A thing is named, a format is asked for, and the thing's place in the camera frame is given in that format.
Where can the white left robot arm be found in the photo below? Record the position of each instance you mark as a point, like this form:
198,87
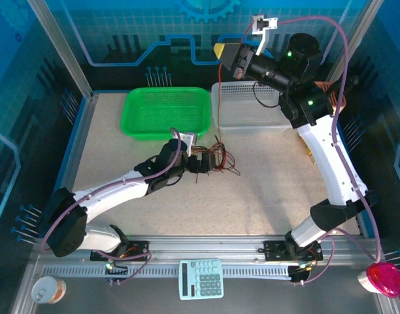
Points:
115,191

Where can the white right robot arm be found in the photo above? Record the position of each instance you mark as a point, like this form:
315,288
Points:
330,163

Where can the white plastic basket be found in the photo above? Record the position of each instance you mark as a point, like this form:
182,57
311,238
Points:
239,111

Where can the green plastic basket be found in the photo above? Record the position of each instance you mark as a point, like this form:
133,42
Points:
147,111

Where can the beige holder with terracotta rim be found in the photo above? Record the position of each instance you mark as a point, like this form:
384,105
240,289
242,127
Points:
337,98

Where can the yellow snack packet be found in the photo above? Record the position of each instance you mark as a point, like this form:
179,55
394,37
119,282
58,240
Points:
308,153

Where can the pale blue calculator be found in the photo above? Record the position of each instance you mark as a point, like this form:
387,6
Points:
201,279

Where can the cup with pink lid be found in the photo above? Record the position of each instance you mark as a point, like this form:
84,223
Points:
383,281

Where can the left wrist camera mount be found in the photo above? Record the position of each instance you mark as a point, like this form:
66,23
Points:
189,139

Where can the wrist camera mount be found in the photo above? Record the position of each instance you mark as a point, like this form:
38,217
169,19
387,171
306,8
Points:
189,139
263,24

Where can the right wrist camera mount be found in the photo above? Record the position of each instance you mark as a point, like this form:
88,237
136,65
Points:
263,24

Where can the aluminium rail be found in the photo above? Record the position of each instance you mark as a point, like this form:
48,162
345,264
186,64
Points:
203,243

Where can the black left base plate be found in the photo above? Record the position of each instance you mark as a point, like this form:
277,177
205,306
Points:
139,247

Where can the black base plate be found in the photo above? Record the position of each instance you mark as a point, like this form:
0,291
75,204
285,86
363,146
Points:
272,250
139,247

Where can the aluminium frame post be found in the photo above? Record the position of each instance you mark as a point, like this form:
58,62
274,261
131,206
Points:
356,36
61,49

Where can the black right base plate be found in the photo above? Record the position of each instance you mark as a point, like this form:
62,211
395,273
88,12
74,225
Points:
272,250

